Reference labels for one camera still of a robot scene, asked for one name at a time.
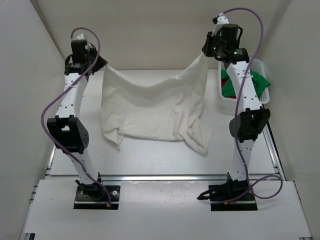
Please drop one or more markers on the white plastic basket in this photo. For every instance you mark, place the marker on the white plastic basket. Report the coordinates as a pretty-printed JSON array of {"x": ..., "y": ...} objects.
[{"x": 258, "y": 66}]

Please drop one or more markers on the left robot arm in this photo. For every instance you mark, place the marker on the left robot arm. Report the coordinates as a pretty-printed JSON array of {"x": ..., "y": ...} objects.
[{"x": 66, "y": 127}]

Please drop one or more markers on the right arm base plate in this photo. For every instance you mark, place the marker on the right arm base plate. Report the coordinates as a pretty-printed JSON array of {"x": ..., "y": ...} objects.
[{"x": 233, "y": 195}]

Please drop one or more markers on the red t shirt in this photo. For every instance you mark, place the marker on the red t shirt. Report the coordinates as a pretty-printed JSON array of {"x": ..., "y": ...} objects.
[{"x": 227, "y": 88}]

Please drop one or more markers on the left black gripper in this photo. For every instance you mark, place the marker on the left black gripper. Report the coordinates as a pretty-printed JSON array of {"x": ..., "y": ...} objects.
[{"x": 100, "y": 62}]

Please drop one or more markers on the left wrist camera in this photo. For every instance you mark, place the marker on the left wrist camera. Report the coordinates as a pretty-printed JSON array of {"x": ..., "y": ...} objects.
[{"x": 81, "y": 38}]

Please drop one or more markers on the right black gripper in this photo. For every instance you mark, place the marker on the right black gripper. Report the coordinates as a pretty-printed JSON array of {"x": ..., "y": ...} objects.
[{"x": 207, "y": 49}]

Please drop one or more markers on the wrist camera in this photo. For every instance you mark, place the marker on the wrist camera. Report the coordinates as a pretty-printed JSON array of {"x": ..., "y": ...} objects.
[
  {"x": 81, "y": 38},
  {"x": 219, "y": 21}
]

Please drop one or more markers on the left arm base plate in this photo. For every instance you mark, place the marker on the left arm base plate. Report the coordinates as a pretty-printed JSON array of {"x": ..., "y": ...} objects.
[{"x": 93, "y": 197}]

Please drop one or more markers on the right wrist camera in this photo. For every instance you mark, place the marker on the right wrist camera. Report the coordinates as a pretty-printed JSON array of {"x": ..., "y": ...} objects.
[{"x": 219, "y": 21}]

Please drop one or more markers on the aluminium front rail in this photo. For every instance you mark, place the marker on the aluminium front rail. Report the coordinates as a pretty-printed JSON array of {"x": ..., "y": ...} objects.
[{"x": 139, "y": 178}]

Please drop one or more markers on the white t shirt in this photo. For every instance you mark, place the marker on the white t shirt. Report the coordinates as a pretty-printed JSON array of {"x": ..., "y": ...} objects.
[{"x": 168, "y": 110}]

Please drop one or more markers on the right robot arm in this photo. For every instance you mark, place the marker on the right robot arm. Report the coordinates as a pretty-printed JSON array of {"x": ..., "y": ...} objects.
[{"x": 250, "y": 117}]

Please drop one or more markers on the green t shirt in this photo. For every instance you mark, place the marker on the green t shirt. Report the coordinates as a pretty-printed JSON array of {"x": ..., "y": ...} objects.
[{"x": 260, "y": 82}]

